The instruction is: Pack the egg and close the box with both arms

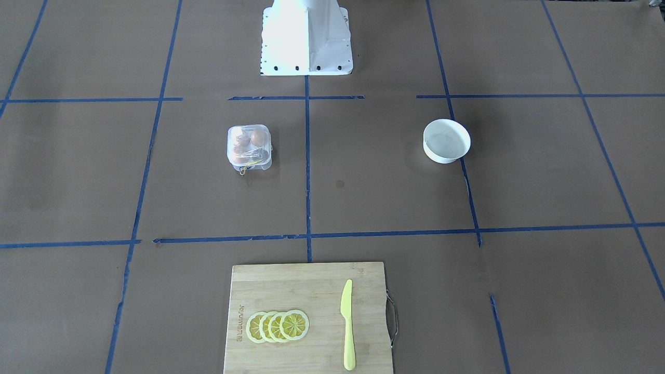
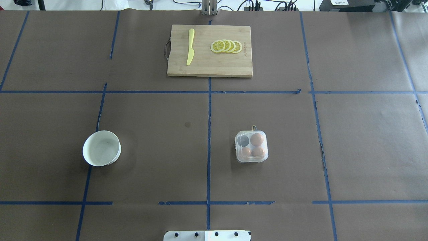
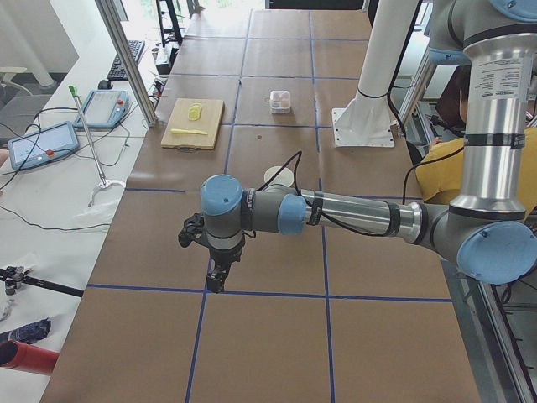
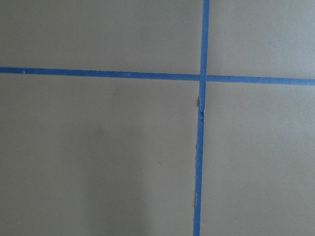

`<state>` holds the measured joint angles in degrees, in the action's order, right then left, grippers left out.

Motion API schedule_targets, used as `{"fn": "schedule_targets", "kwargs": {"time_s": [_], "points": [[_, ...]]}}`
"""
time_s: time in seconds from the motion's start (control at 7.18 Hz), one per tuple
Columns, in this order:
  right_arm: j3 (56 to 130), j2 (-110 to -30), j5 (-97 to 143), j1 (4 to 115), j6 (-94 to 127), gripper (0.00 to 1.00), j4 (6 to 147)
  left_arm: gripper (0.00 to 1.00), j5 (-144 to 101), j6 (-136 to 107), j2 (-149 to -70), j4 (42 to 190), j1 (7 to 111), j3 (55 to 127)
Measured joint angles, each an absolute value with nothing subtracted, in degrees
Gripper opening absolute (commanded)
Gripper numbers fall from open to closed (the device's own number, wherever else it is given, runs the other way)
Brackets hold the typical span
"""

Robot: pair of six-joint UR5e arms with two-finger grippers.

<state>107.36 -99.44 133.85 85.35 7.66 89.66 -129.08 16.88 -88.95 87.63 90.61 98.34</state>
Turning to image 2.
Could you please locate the clear plastic egg box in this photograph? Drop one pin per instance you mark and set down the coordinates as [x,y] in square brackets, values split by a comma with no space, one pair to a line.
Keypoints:
[242,139]

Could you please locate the brown egg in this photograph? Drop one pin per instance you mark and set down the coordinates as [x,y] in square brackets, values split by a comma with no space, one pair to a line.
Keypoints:
[258,153]
[257,139]
[245,153]

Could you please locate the brown egg in box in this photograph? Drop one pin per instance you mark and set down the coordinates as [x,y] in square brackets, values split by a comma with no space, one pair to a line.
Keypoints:
[245,153]
[258,153]

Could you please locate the wooden cutting board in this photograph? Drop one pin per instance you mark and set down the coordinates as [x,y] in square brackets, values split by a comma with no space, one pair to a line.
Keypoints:
[207,63]

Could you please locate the yellow plastic knife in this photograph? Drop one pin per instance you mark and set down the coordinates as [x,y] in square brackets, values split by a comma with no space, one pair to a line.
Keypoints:
[191,51]

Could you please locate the lemon slice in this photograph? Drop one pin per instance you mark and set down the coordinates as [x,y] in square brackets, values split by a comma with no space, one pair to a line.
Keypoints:
[227,45]
[237,47]
[232,46]
[218,46]

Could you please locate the white paper bowl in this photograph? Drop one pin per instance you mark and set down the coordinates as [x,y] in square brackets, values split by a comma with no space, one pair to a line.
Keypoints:
[102,148]

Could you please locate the aluminium frame post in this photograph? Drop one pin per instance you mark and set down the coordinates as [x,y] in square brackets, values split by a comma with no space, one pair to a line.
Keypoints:
[209,7]

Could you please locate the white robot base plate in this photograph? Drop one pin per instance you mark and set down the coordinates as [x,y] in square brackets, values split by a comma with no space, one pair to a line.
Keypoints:
[208,235]

